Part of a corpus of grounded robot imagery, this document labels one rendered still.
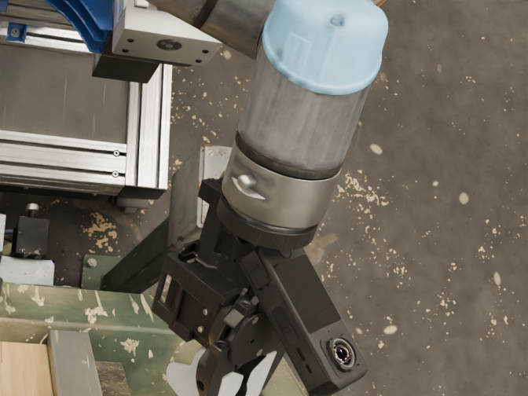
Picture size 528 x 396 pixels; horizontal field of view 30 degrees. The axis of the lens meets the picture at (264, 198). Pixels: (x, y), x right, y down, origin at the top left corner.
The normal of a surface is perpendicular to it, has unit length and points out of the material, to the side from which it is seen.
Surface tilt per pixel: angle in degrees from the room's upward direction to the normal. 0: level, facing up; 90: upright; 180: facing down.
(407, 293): 0
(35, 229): 0
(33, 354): 58
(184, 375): 67
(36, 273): 0
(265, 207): 50
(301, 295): 29
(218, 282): 45
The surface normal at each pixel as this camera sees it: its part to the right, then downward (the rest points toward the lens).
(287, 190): 0.00, 0.47
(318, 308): 0.63, -0.48
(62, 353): 0.20, -0.94
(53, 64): 0.33, -0.24
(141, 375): 0.26, 0.31
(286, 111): -0.40, 0.33
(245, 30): -0.19, 0.69
